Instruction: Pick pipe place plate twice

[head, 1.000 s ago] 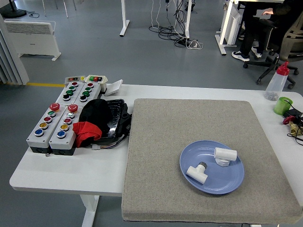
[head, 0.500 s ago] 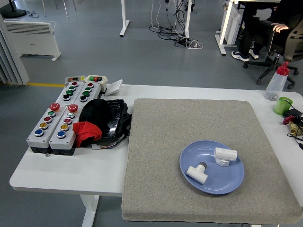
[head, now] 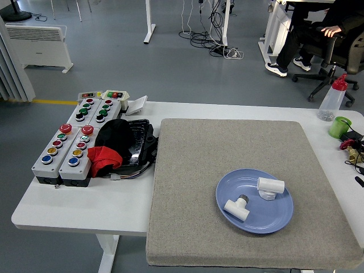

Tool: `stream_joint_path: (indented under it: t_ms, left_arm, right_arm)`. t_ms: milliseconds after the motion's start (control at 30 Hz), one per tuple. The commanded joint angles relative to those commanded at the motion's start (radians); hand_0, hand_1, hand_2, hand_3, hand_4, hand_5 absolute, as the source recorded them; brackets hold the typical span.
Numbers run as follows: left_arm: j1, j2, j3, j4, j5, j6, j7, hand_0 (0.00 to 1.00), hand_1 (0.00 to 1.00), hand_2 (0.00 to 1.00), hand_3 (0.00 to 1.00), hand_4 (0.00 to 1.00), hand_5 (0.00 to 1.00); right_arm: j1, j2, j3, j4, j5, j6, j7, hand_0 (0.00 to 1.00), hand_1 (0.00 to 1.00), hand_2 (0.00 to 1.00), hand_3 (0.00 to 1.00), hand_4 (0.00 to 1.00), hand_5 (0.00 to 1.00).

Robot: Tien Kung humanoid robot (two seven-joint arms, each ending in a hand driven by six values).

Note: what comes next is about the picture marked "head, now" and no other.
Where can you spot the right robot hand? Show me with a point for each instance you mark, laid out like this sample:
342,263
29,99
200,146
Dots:
360,181

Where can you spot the large white pipe tee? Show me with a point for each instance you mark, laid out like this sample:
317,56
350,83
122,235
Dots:
270,185

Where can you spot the small white threaded pipe tee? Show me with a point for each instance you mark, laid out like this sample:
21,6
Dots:
236,210

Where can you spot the blue plate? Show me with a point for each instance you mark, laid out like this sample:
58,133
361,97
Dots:
267,216

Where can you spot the black power adapter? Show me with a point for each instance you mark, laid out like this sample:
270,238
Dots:
354,136

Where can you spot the green cup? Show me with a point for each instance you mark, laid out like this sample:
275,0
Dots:
338,128

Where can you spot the clear squeeze bottle red cap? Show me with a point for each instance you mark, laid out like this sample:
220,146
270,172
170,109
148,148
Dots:
331,102

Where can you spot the black office chair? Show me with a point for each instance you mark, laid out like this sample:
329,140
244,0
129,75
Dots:
355,54

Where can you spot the seated person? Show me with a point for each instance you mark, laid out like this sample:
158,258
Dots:
298,37

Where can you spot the grey-brown mat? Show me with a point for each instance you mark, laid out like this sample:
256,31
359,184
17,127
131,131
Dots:
199,185

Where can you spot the white desk with panel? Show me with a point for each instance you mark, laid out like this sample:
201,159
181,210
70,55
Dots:
273,28

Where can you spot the white power strip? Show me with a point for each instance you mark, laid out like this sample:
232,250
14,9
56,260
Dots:
234,53

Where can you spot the black plastic tray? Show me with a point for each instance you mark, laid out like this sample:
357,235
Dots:
139,142

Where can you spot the black cloth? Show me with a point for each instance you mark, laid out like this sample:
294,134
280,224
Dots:
113,133

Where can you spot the grey four-button control box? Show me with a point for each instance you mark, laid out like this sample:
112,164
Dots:
74,112
112,112

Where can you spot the red cloth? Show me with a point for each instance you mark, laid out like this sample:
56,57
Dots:
103,159

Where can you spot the white table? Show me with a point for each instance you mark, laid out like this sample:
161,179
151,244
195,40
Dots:
85,204

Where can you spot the grey emergency-stop button box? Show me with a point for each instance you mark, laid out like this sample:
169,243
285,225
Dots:
39,167
82,167

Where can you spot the white panel heater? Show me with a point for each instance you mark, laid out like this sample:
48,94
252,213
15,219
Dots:
37,48

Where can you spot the white ribbed partition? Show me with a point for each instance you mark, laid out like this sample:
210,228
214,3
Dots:
14,76

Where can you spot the black round stand base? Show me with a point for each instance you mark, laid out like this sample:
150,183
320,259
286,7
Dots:
17,14

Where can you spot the white wall switch plate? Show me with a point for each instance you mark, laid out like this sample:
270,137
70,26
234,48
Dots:
136,105

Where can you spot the white red-green switch box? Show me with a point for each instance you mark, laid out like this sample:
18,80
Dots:
115,95

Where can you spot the white desk frame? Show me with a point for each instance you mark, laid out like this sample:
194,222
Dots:
149,25

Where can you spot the grey flat switch panel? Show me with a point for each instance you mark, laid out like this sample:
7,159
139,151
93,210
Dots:
88,95

